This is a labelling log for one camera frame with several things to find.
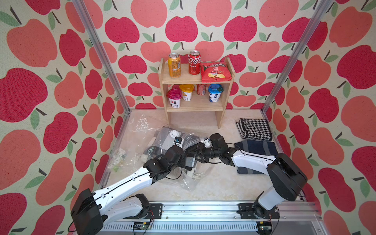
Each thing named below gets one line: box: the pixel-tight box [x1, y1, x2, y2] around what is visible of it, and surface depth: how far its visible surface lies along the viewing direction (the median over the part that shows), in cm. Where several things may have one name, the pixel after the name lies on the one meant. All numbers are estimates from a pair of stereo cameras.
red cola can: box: [188, 49, 202, 76], surface depth 75 cm
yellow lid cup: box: [179, 84, 195, 102], surface depth 94 cm
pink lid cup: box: [166, 84, 183, 109], surface depth 90 cm
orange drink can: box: [168, 52, 182, 79], surface depth 74 cm
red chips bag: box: [200, 62, 233, 83], surface depth 76 cm
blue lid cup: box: [208, 83, 224, 103], surface depth 93 cm
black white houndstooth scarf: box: [235, 118, 273, 141], surface depth 106 cm
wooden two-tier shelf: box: [158, 56, 236, 129], surface depth 93 cm
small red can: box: [196, 83, 207, 96], surface depth 100 cm
